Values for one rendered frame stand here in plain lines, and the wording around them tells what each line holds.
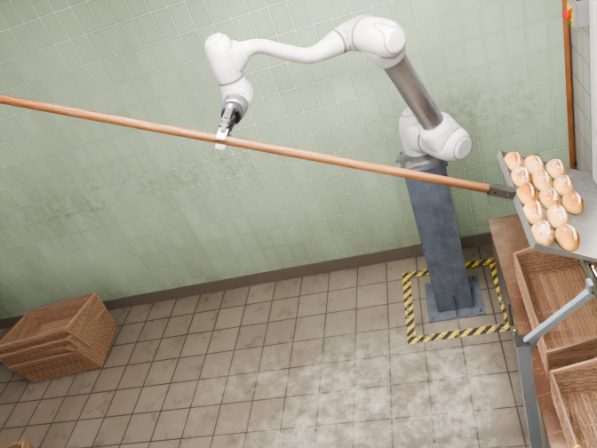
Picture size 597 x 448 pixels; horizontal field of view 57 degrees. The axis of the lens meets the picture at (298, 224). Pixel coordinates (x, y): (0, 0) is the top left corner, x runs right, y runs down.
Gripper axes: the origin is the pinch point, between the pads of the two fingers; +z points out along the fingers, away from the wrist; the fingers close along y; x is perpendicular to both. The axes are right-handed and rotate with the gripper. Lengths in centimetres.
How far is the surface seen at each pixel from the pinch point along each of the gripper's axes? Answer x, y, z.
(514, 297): -130, 63, -18
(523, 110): -142, 22, -123
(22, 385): 139, 266, -61
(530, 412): -124, 65, 39
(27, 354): 127, 222, -57
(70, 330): 99, 199, -65
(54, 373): 114, 247, -62
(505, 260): -130, 63, -42
